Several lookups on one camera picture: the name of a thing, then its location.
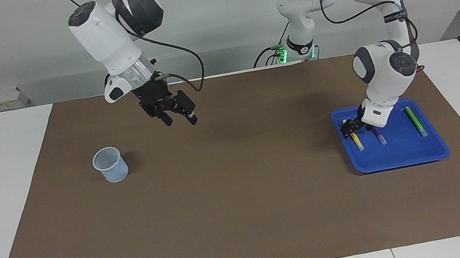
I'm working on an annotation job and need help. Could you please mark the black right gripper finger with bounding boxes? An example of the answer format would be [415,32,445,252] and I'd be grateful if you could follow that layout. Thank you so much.
[171,88,200,128]
[151,105,174,129]

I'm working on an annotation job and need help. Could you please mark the purple marker pen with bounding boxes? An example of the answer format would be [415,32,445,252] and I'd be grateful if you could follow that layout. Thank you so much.
[371,125,388,147]

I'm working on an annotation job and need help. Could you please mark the yellow marker pen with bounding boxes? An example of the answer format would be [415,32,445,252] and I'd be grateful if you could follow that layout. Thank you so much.
[342,117,365,153]

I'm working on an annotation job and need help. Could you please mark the green marker pen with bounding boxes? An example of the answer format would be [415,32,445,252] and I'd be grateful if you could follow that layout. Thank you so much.
[404,103,429,140]

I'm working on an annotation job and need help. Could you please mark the blue plastic tray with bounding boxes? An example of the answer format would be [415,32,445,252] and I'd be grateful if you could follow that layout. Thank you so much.
[330,92,451,178]

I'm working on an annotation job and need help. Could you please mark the translucent plastic cup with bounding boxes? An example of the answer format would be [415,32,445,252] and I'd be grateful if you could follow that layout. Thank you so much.
[90,144,131,186]

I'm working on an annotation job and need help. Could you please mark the green lit base connector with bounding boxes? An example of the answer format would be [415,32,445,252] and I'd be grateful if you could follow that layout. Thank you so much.
[272,44,289,66]

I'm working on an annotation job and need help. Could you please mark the brown table mat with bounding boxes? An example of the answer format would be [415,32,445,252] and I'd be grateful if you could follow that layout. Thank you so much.
[0,36,460,258]

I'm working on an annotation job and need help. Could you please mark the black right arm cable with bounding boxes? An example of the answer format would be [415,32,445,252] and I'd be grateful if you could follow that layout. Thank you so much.
[59,0,208,111]

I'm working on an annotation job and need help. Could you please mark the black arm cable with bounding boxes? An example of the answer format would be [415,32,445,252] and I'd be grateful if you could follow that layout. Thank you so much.
[319,0,425,86]
[59,0,208,111]

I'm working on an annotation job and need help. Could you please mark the black base cables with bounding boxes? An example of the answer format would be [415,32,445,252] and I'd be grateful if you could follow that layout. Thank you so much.
[247,22,296,69]

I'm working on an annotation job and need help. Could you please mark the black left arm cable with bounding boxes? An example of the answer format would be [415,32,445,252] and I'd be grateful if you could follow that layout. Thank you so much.
[319,0,425,86]

